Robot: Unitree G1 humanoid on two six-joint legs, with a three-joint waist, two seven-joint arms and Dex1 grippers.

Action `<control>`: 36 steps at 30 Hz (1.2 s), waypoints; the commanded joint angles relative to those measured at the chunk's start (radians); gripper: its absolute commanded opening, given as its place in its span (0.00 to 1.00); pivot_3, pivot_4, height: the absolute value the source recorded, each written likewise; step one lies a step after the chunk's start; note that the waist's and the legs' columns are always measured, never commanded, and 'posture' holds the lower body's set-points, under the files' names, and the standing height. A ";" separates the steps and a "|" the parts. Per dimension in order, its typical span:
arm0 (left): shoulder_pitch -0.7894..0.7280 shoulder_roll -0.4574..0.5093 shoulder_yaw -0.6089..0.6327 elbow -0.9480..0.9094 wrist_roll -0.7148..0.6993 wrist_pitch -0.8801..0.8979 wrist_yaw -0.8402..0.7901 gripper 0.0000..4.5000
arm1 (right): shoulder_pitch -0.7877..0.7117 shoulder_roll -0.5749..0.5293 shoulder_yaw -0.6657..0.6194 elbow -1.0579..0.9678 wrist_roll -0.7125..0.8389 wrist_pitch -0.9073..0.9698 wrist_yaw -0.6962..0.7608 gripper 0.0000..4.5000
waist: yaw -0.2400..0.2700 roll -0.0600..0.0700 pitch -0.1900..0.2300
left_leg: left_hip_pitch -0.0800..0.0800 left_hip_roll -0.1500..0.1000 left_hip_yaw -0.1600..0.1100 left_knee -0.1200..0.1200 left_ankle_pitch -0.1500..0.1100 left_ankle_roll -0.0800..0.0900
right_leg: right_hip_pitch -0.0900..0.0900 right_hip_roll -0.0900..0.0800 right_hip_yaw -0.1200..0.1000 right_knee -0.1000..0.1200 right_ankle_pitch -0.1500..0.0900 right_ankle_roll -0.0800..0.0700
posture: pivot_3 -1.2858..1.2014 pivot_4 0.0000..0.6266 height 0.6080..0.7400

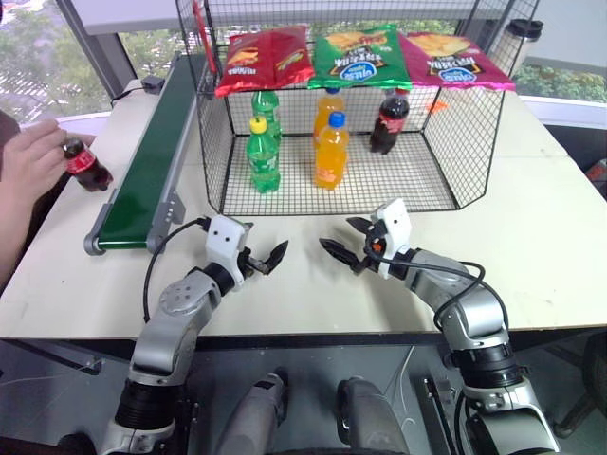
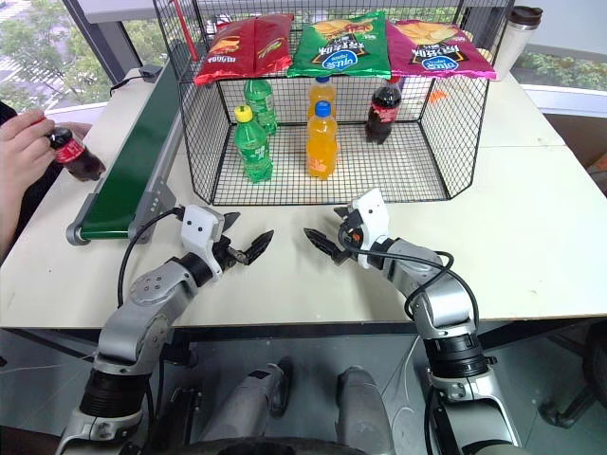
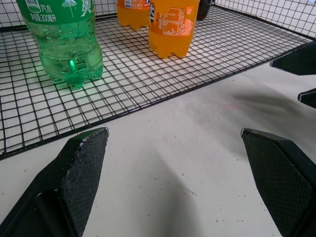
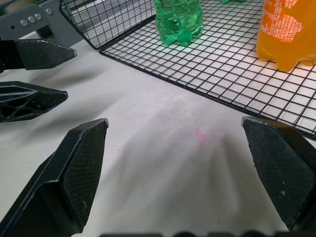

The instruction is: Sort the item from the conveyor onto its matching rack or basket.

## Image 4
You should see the orange soda bottle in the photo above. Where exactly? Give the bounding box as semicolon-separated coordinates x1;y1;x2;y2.
255;0;316;73

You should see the black wire grid rack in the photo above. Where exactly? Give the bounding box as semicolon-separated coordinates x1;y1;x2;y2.
58;0;316;142

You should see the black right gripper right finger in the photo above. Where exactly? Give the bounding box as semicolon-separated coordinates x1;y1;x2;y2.
241;117;316;234

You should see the green plastic soda bottle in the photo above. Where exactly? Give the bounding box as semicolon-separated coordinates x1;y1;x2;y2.
153;0;204;46

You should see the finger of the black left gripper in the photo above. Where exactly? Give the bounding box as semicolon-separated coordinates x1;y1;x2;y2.
0;39;78;72
0;81;69;123

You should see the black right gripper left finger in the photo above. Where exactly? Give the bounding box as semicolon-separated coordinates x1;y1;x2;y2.
0;118;109;237

